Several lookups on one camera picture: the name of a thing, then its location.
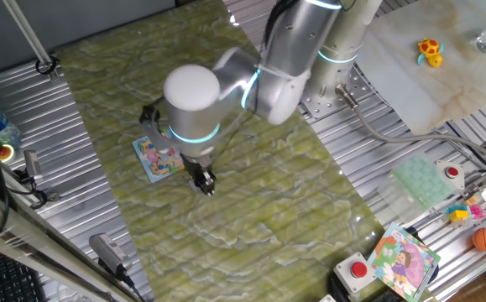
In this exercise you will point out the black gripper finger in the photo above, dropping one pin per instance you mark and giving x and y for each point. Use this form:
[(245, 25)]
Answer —
[(202, 187), (211, 182)]

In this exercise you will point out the small grey camera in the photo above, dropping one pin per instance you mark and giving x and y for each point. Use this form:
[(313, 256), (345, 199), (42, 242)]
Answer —
[(32, 163)]

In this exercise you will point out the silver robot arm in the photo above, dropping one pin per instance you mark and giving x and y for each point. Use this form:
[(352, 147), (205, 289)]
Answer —
[(192, 109)]

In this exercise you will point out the black keyboard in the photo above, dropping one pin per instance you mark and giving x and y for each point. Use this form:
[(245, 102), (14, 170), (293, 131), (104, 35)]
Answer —
[(3, 277)]

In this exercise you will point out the teal toy piece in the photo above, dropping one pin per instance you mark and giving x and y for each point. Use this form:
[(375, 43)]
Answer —
[(452, 208)]

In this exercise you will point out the small white box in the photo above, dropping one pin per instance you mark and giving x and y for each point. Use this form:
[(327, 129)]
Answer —
[(327, 299)]

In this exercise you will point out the large grey camera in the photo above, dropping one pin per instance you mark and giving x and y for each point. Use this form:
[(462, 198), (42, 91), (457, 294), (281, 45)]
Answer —
[(108, 251)]

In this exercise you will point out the yellow toy block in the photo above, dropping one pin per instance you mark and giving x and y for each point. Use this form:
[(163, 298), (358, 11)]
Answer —
[(458, 215)]

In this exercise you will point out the colourful bus puzzle board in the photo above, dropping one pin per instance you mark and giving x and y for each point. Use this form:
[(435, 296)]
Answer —
[(158, 165)]

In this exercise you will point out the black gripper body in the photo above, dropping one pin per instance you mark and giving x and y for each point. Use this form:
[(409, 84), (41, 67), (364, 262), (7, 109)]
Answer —
[(198, 170)]

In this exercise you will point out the green marble pattern mat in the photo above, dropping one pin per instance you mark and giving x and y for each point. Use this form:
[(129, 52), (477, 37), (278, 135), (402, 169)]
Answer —
[(247, 209)]

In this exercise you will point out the grey box with red button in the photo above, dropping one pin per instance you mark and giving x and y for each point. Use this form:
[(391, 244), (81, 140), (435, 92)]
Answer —
[(358, 269)]

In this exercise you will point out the aluminium frame beam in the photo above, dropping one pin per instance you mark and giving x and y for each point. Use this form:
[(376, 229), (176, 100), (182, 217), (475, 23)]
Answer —
[(37, 247)]

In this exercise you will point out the aluminium pole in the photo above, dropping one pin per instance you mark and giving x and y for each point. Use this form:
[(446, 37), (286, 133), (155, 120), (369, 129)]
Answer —
[(30, 38)]

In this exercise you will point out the wrist mounted camera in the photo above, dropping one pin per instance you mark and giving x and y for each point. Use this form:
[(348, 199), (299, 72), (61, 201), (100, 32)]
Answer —
[(154, 134)]

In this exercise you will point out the white box with red button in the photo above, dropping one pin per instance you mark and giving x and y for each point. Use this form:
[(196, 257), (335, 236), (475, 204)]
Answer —
[(451, 172)]

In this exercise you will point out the pink toy block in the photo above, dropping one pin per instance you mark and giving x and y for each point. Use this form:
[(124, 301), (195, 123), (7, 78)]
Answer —
[(477, 211)]

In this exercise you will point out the small orange block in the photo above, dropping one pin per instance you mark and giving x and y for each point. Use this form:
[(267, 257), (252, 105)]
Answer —
[(471, 200)]

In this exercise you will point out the white marble pattern board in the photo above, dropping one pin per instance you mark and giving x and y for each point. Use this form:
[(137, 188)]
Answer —
[(435, 84)]

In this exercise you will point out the yellow turtle toy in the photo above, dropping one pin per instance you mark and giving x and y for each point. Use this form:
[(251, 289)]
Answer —
[(429, 48)]

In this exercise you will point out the green ice cube tray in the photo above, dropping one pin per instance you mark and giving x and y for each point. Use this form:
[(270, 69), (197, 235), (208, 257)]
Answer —
[(421, 182)]

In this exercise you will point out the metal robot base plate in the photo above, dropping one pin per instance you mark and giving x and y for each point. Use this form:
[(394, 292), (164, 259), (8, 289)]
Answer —
[(324, 108)]

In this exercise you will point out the round emergency stop button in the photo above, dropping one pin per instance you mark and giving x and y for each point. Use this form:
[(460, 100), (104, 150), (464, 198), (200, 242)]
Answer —
[(4, 152)]

